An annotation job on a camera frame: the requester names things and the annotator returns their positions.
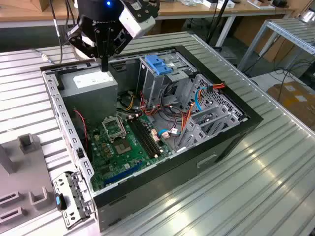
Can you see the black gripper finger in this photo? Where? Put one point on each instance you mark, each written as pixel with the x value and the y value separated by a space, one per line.
pixel 110 44
pixel 81 41

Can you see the perforated metal disk bay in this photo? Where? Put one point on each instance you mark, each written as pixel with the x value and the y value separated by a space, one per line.
pixel 221 98

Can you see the blue drive bay latch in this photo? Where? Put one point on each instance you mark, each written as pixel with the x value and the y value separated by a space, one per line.
pixel 155 64

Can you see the grey power supply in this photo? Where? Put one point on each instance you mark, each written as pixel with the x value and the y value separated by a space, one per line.
pixel 91 98

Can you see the grey optical drive cage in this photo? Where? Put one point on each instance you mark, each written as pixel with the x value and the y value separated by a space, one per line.
pixel 152 86

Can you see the RAM slot with white latches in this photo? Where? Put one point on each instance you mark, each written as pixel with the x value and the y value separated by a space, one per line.
pixel 149 136
pixel 143 138

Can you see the CPU socket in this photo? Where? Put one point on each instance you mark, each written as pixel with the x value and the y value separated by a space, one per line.
pixel 123 147

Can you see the green motherboard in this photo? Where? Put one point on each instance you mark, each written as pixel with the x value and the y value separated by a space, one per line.
pixel 123 167

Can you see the blue expansion slot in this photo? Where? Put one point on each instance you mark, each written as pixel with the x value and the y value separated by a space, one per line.
pixel 123 174

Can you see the black PC case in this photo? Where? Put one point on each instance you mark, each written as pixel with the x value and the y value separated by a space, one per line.
pixel 172 172

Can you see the grey parts rack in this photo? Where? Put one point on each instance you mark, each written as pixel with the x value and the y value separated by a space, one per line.
pixel 24 177

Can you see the metal expansion card retainer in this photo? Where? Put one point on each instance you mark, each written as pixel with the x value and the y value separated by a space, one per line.
pixel 73 196

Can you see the black latch with blue tab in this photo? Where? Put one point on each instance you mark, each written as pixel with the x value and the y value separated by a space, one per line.
pixel 60 202

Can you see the metal slat side table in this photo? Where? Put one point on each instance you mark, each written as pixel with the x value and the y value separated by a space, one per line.
pixel 290 32

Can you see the large cardboard box with labels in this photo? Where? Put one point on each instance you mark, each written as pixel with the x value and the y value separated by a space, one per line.
pixel 295 105

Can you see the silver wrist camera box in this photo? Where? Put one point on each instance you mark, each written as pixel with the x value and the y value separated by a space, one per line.
pixel 134 22

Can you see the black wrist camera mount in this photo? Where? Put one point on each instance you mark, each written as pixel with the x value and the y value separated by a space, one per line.
pixel 145 8

